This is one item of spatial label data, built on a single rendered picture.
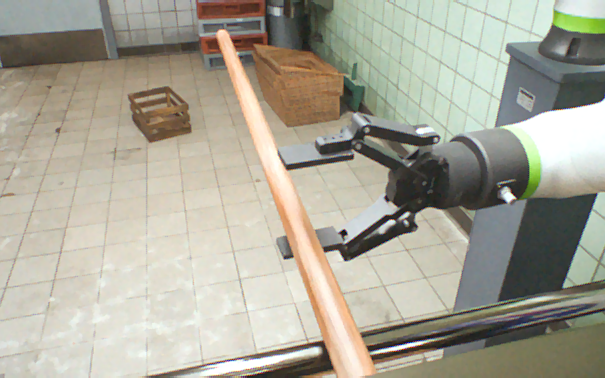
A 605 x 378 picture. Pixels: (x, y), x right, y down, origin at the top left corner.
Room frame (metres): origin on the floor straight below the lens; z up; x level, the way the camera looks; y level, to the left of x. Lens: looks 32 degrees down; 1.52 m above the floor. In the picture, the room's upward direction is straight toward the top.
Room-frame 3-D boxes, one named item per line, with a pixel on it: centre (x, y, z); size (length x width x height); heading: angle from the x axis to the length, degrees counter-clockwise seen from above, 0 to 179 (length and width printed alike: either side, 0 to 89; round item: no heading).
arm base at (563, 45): (1.04, -0.63, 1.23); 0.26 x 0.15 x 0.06; 101
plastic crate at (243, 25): (4.68, 0.67, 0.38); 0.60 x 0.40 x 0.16; 103
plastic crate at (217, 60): (4.68, 0.66, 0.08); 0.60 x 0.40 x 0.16; 107
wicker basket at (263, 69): (3.50, 0.06, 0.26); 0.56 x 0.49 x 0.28; 21
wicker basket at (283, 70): (3.50, 0.04, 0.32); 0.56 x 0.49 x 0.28; 23
